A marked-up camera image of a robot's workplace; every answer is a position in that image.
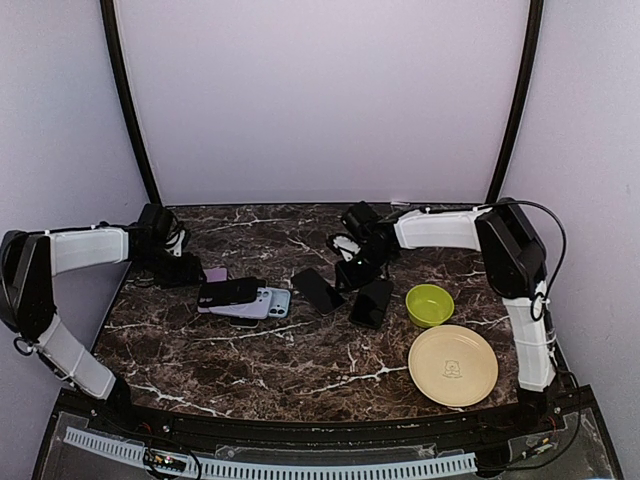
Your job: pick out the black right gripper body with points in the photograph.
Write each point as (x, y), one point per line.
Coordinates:
(365, 271)

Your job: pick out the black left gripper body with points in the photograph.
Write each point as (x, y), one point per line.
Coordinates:
(172, 274)

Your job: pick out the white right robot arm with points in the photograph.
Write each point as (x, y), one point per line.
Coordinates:
(514, 257)

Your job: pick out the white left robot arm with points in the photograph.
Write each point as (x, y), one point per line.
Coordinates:
(31, 262)

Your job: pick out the purple phone case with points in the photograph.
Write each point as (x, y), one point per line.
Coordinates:
(213, 275)

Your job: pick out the silver edged phone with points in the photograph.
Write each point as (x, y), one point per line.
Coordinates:
(244, 323)

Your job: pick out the light blue phone case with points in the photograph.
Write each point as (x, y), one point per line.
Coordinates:
(280, 303)

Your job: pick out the green plastic bowl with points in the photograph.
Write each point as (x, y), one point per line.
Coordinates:
(429, 305)

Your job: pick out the beige round plate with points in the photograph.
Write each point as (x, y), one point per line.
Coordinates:
(453, 366)

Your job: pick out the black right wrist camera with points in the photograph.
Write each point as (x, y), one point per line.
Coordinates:
(360, 220)

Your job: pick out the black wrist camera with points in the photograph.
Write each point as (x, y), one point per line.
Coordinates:
(162, 229)
(360, 220)

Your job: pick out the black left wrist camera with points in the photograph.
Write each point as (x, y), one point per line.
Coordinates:
(162, 229)

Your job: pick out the lilac phone case with ring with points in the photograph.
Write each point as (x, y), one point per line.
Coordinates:
(257, 310)

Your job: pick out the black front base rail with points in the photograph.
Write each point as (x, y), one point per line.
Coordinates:
(482, 429)

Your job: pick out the white cable duct strip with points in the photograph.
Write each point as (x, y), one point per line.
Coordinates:
(245, 463)

